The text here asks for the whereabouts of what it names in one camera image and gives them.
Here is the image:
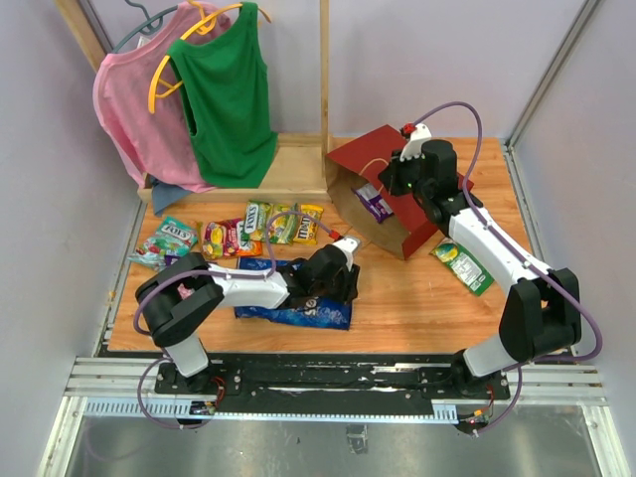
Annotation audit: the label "teal hanger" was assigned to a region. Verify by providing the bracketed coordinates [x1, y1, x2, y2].
[111, 0, 178, 54]

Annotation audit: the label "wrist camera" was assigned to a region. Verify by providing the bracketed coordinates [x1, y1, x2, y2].
[332, 235, 362, 270]
[399, 122, 432, 162]

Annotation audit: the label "green Fox's spring tea bag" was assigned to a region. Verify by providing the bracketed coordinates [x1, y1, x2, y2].
[242, 201, 299, 244]

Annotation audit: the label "purple snack pack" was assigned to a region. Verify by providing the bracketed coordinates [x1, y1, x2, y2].
[166, 255, 196, 299]

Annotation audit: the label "pink shirt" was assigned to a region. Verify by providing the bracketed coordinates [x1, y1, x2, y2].
[92, 2, 213, 193]

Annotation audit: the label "yellow hanger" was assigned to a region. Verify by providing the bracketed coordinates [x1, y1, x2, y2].
[147, 0, 273, 114]

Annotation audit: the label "orange Fox's fruits candy bag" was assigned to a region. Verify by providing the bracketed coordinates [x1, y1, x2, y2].
[198, 218, 262, 261]

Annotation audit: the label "yellow M&M's bag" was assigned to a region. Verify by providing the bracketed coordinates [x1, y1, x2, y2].
[293, 204, 324, 245]

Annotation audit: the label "red paper bag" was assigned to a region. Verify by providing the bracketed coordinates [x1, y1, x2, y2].
[325, 125, 468, 260]

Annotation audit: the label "dark blue snack wrapper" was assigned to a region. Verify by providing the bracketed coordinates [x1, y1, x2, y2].
[234, 257, 353, 331]

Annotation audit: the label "green tank top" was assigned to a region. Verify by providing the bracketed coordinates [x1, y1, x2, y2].
[168, 2, 278, 189]

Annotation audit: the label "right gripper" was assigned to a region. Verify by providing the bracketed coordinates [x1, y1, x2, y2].
[377, 147, 431, 201]

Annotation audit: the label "green candy bag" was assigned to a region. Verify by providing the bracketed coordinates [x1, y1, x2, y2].
[430, 238, 494, 296]

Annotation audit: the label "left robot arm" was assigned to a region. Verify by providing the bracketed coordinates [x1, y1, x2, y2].
[135, 236, 360, 394]

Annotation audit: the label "purple Fox's berries bag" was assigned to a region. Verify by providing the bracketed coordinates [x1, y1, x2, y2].
[352, 183, 394, 224]

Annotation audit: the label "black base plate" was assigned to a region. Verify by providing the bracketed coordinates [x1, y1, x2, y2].
[154, 353, 511, 416]

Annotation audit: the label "aluminium rail frame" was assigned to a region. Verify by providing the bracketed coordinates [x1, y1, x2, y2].
[37, 0, 636, 477]

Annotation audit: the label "teal Fox's candy bag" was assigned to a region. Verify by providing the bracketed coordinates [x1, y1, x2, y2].
[128, 217, 198, 270]

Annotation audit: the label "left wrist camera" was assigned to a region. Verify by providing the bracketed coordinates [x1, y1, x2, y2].
[332, 235, 362, 270]

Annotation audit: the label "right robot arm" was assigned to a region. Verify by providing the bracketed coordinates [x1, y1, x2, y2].
[379, 139, 582, 398]

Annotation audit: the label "wooden clothes rack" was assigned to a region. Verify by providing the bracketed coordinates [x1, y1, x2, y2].
[56, 1, 334, 204]

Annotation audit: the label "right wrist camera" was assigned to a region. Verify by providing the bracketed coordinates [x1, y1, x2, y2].
[399, 122, 432, 162]

